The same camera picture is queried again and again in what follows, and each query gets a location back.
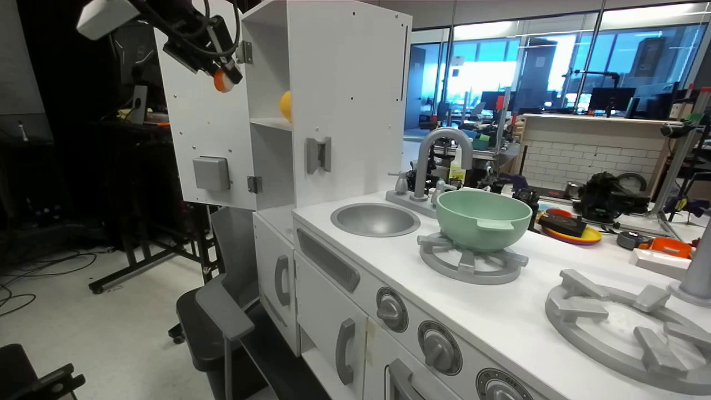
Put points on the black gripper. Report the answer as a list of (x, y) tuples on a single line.
[(185, 26)]

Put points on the small orange toy fruit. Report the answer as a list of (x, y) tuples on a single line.
[(223, 86)]

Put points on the white tall cupboard door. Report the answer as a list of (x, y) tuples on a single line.
[(207, 134)]

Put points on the yellow toy lemon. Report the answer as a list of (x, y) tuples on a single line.
[(285, 107)]

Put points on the green toy bowl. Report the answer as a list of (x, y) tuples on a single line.
[(481, 229)]

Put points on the grey sink basin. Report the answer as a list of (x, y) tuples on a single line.
[(374, 220)]

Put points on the yellow plate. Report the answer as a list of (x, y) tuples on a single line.
[(580, 238)]

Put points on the grey plastic chair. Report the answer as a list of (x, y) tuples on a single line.
[(233, 252)]

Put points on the white narrow cabinet door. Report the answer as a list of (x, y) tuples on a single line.
[(263, 252)]

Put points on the black stand base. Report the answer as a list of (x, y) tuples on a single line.
[(133, 273)]

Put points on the grey toy faucet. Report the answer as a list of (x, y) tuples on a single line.
[(420, 178)]

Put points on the grey flat board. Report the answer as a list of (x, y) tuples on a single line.
[(223, 307)]

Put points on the white wide cabinet door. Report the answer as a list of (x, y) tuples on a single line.
[(317, 313)]

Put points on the dark grey seat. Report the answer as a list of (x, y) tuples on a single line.
[(200, 348)]

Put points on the grey stove knob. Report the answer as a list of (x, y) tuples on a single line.
[(391, 310), (502, 386), (441, 348)]

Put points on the grey burner grate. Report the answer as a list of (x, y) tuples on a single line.
[(577, 283), (457, 268)]

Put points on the black gadget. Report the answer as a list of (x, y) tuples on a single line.
[(527, 202)]

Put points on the black floor object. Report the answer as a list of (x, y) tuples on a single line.
[(29, 378)]

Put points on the red black toy item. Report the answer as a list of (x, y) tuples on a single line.
[(567, 224)]

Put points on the white tiled panel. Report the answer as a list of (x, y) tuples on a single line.
[(591, 157)]

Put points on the white toy kitchen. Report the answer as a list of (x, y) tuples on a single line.
[(519, 313)]

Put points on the black bag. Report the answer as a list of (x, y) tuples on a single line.
[(603, 197)]

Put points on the small black device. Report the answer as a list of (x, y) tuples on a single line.
[(630, 242)]

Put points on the white flat box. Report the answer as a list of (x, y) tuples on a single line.
[(657, 264)]

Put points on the orange tool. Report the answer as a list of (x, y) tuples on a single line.
[(670, 245)]

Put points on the small grey side bracket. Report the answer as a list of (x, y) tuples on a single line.
[(317, 157)]

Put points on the black camera stand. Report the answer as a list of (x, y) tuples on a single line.
[(677, 127)]

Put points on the pale vertical post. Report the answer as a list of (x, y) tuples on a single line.
[(701, 268)]

